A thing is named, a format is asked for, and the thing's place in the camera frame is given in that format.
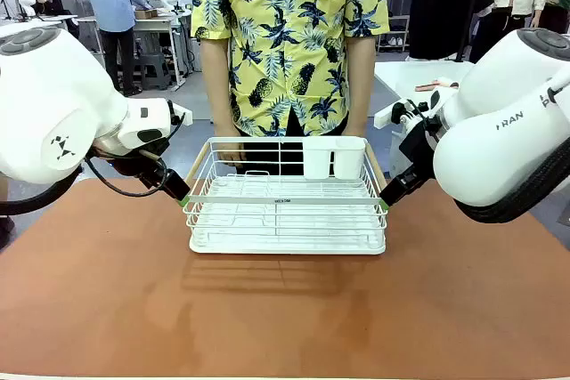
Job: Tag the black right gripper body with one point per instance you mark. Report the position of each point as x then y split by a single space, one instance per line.
420 144

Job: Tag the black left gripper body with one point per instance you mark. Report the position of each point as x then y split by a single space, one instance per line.
138 168

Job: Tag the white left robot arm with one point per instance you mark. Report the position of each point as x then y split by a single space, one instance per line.
44 86

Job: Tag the person's left forearm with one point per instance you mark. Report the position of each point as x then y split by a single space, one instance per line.
360 82

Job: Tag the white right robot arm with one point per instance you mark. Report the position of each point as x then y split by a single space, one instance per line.
499 139

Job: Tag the person's right forearm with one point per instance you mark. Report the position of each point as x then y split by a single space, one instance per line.
216 86

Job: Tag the person's right hand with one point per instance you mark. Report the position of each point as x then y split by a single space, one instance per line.
231 151

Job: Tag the person's left hand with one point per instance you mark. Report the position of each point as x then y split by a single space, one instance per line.
354 131

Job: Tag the white side table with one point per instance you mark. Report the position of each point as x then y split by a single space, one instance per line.
409 75

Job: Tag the white plastic cutlery holder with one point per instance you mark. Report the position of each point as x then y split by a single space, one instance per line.
334 157

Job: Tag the grey plastic step stool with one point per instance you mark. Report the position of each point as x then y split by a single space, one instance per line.
153 69

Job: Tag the white shoe rack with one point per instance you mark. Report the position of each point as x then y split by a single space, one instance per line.
394 35

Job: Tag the black trousers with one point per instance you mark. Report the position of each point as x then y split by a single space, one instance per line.
294 126

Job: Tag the black hanging garment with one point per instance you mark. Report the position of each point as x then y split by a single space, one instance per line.
441 2

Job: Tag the white desk with box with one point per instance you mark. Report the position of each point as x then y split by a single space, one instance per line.
156 24

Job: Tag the brown cardboard box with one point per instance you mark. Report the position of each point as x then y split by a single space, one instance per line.
146 13

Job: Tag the man in blue shirt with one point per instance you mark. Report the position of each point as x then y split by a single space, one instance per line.
113 2

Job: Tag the yellow pineapple print shirt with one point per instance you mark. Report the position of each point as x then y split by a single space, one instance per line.
285 33

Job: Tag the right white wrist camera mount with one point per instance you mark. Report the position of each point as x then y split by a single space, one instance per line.
389 114

